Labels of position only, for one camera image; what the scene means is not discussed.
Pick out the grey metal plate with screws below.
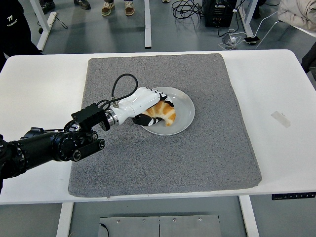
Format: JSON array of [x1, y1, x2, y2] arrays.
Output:
[[98, 214, 222, 237]]

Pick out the white table leg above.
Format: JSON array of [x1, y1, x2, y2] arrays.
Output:
[[238, 196, 260, 237], [56, 202, 74, 237]]

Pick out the black phone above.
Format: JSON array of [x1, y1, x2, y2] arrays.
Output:
[[243, 36, 261, 45]]

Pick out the black equipment box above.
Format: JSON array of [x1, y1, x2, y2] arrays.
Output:
[[202, 0, 235, 28]]

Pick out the black cable on metal plate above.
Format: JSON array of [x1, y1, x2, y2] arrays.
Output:
[[99, 223, 110, 237]]

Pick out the person's right foot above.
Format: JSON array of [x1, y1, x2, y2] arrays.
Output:
[[101, 0, 116, 17]]

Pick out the white charger cable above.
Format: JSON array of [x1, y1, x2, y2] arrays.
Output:
[[218, 28, 247, 51]]

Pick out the grey speckled mat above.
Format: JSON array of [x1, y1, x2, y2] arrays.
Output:
[[68, 53, 262, 198]]

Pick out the croissant bread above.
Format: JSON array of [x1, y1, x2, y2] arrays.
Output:
[[142, 100, 177, 127]]

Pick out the beige padded jacket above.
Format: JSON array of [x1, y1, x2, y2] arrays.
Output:
[[277, 0, 316, 32]]

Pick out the white chair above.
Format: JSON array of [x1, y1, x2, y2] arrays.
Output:
[[255, 14, 316, 50]]

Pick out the black cable bundle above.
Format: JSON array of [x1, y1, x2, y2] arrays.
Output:
[[171, 0, 207, 19]]

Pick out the grey round plate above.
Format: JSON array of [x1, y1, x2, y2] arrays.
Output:
[[139, 86, 196, 136]]

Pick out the dark garment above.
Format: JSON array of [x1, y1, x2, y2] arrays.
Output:
[[301, 45, 316, 75]]

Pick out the black table control panel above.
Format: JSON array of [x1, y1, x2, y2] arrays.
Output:
[[272, 192, 316, 200]]

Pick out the clear tape strip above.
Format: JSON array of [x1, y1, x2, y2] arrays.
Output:
[[271, 111, 291, 128]]

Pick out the white background desk leg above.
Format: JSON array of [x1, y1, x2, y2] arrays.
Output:
[[236, 0, 254, 38], [29, 0, 58, 51], [144, 0, 152, 49]]

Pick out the person's left foot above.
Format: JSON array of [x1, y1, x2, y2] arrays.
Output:
[[124, 0, 135, 17]]

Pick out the person's foot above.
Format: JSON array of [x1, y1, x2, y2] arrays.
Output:
[[39, 0, 56, 12], [101, 0, 116, 17], [74, 0, 91, 10], [124, 0, 135, 17]]

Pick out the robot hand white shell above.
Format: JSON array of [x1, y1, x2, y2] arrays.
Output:
[[112, 86, 177, 128]]

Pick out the person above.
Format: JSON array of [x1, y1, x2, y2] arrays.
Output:
[[0, 0, 44, 67]]

